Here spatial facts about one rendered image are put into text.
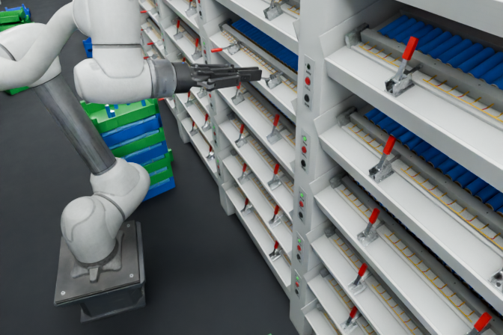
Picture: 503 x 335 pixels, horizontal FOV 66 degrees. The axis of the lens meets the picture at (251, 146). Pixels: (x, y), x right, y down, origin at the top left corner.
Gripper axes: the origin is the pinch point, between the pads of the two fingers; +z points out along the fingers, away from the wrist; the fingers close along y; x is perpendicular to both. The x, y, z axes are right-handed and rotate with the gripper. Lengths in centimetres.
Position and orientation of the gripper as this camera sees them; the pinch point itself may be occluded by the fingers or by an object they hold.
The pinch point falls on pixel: (247, 74)
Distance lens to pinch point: 103.9
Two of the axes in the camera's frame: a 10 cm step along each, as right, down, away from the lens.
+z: 8.9, -1.3, 4.4
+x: 1.4, -8.4, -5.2
